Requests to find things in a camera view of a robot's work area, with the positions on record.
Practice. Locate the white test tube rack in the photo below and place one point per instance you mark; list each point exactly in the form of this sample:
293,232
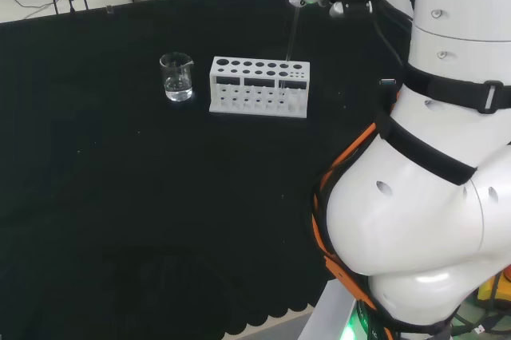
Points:
255,68

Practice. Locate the yellow stop button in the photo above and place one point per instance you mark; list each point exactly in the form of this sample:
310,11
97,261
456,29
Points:
488,293

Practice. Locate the clear cloth clip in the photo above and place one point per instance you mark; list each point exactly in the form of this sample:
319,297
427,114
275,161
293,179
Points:
109,9

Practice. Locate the black bench cloth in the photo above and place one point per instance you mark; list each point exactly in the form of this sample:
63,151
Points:
120,196

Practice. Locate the clear glass beaker with water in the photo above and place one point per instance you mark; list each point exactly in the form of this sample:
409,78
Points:
177,92

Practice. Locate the clear glass rod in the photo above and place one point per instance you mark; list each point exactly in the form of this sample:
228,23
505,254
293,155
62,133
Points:
293,32

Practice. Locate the grey mounting platform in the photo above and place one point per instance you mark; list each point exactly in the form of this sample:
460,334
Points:
331,312

